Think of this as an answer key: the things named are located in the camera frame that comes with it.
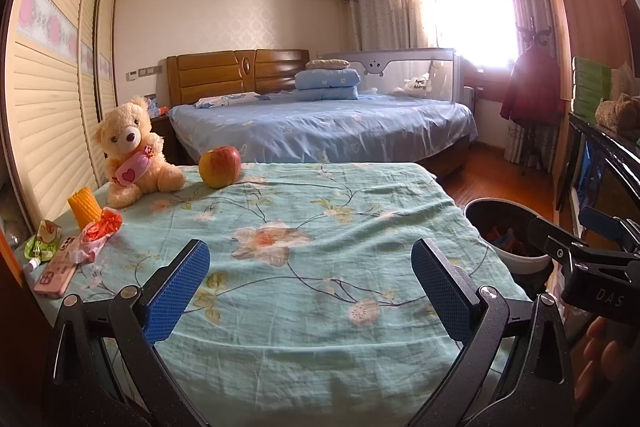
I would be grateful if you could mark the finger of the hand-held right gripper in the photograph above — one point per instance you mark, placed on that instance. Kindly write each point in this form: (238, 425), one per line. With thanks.
(552, 239)
(607, 224)

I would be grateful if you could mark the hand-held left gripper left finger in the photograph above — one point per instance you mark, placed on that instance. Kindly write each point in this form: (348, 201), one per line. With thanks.
(177, 292)

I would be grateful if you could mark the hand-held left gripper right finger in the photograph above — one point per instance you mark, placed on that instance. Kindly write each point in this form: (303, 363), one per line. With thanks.
(442, 292)

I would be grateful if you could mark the white trash bin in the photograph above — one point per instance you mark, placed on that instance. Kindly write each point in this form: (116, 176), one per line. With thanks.
(520, 264)

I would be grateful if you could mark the person's right hand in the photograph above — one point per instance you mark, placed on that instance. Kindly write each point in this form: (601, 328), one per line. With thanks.
(612, 357)

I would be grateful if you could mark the flat television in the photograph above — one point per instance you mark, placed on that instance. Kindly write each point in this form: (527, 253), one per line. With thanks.
(587, 177)

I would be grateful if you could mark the red orange crumpled wrapper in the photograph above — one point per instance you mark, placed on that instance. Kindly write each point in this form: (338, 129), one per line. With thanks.
(102, 224)

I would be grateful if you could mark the brown plush toy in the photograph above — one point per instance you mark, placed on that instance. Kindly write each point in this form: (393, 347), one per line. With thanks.
(617, 114)

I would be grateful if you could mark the pink smartphone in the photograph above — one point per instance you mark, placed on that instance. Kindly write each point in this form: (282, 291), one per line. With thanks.
(52, 274)

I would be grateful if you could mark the yellow corn toy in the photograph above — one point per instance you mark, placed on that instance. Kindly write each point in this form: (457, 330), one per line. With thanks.
(84, 207)

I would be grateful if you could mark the red apple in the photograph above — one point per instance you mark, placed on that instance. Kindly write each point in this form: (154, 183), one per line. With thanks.
(220, 167)

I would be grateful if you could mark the teal floral blanket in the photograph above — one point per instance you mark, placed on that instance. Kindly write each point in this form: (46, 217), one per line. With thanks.
(310, 287)

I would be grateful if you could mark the stack of green boxes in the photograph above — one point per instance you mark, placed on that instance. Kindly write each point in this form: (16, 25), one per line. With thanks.
(592, 87)

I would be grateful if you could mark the beige teddy bear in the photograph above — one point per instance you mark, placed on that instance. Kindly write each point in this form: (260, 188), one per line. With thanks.
(135, 157)

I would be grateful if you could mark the green drink pouch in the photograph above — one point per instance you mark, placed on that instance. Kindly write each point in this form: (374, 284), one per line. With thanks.
(44, 242)

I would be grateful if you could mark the dark red coat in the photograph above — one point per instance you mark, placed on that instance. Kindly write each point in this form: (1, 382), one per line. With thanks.
(532, 87)

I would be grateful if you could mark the wooden nightstand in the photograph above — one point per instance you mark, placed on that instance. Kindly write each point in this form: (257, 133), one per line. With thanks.
(164, 137)

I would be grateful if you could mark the white radiator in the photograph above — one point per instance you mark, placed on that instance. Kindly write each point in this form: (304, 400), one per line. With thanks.
(470, 96)

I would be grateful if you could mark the blue printed cloth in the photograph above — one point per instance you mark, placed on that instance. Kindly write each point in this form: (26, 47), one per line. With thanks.
(225, 100)

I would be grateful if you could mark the bed with blue sheet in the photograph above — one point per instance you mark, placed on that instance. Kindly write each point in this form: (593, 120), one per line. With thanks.
(325, 127)

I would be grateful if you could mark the dark coat rack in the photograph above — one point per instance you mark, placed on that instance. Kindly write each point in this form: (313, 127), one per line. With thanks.
(537, 31)

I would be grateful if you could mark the tall wooden cabinet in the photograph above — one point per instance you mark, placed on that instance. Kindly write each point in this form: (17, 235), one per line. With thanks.
(585, 7)

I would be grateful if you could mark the wooden headboard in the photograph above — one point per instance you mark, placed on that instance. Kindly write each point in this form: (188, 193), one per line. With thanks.
(215, 72)

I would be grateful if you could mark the cream slatted wardrobe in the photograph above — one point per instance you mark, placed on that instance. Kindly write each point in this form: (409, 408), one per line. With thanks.
(50, 107)

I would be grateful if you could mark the folded blue quilt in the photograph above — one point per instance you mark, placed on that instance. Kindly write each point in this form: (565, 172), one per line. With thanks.
(327, 84)

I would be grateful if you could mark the beige pillow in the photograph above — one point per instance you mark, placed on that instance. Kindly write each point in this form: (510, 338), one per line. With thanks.
(327, 64)

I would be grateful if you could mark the grey mesh bed rail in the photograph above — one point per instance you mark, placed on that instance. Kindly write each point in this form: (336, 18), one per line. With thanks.
(410, 72)

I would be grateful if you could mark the wall switch panel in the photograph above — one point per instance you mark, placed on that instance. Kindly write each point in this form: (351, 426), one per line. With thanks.
(149, 70)

